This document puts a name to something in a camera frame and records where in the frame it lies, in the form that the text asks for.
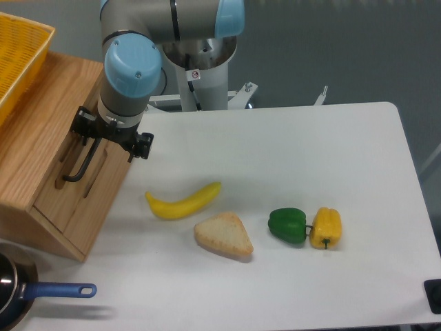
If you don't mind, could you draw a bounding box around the black corner device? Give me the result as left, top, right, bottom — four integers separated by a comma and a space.
423, 279, 441, 314

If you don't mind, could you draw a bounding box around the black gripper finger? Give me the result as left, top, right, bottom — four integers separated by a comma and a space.
70, 106, 97, 146
127, 132, 154, 163

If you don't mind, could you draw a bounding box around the triangular toy bread slice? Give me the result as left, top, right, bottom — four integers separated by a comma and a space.
194, 212, 254, 257

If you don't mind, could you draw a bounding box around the wooden bottom drawer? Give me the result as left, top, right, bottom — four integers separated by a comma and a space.
63, 141, 131, 262

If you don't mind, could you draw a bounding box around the blue handled frying pan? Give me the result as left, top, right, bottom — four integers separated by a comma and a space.
1, 253, 97, 329

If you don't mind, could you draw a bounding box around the yellow toy bell pepper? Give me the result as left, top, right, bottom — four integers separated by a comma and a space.
309, 207, 342, 250

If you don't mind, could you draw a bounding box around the green toy bell pepper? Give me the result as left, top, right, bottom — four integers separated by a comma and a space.
267, 208, 307, 245

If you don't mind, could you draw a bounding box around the yellow toy banana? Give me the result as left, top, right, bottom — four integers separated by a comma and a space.
145, 182, 222, 220

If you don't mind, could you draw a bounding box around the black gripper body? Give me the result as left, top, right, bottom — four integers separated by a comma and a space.
94, 116, 139, 152

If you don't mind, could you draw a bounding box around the yellow plastic basket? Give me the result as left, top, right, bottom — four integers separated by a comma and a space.
1, 12, 56, 123

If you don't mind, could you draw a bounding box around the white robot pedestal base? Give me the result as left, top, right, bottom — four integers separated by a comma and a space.
146, 34, 329, 114

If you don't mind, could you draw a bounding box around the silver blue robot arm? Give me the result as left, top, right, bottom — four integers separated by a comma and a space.
71, 1, 245, 159

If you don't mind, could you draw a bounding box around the wooden drawer cabinet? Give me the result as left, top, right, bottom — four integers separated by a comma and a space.
0, 50, 139, 263

